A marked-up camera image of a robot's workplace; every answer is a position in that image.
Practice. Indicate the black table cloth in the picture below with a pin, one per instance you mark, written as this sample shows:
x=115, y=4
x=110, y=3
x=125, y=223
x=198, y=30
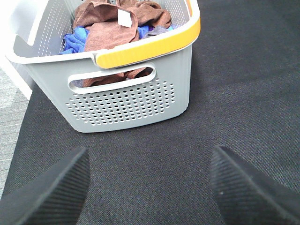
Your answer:
x=244, y=94

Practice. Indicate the brown towel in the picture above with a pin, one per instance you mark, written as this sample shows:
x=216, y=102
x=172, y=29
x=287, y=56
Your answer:
x=100, y=18
x=119, y=77

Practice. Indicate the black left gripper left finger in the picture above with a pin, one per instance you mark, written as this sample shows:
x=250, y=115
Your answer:
x=55, y=197

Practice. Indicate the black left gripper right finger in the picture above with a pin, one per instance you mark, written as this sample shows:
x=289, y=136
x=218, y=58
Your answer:
x=247, y=196

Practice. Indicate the grey purple towel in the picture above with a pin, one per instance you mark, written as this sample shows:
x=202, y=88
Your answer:
x=156, y=31

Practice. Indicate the blue towel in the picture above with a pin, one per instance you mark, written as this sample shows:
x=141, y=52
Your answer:
x=75, y=43

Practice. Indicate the grey perforated laundry basket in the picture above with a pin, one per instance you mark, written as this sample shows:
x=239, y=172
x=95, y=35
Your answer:
x=36, y=35

